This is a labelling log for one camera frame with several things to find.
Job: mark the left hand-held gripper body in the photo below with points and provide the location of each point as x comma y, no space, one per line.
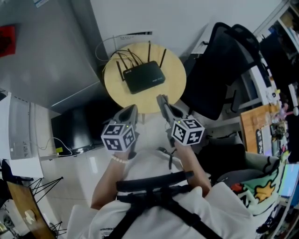
118,136

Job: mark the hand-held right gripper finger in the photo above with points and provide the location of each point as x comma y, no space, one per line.
166,100
161,102

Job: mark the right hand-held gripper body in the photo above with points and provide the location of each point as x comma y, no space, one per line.
187,133

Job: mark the black router with antennas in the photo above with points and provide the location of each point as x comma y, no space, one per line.
144,75

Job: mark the person's left forearm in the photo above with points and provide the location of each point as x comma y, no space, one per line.
105,184

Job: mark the person's right forearm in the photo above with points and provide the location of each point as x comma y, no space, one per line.
194,168

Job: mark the round wooden table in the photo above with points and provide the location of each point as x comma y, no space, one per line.
171,70

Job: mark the black floor cabinet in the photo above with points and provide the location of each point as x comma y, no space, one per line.
79,126

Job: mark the black mesh office chair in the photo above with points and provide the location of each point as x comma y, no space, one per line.
210,77

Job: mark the cluttered wooden desk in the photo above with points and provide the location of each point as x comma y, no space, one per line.
250,126

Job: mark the white power strip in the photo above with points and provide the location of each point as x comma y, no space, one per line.
135,35

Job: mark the grey armchair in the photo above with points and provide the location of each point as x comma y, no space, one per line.
254,164

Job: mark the white keyboard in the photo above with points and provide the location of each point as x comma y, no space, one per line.
265,140

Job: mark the person's white shirt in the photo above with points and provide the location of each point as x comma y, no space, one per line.
163,224

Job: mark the green cartoon blanket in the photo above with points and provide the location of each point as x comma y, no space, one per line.
264,191

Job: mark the white appliance box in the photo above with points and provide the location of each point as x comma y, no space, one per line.
21,130

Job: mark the lit blue screen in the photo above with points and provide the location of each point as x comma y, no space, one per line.
290,179

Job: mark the dark wooden side table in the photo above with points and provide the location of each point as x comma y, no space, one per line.
21,203

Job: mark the cluttered white shelf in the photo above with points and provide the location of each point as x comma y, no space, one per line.
285,35

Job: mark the red paper decoration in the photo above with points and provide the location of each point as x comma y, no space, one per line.
7,40

